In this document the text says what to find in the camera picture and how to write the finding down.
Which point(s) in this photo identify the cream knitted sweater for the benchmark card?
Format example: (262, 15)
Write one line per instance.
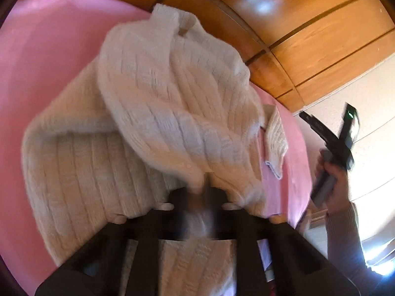
(161, 105)

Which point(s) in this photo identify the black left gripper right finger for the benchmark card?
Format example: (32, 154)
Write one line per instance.
(298, 267)

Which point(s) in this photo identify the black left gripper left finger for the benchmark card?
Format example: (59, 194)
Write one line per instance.
(96, 267)

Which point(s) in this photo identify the pink bed sheet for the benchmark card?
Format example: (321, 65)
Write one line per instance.
(44, 45)

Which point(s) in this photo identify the wooden panelled headboard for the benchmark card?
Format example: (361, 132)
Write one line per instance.
(297, 50)

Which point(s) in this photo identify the person's right hand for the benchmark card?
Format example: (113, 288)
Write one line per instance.
(338, 200)

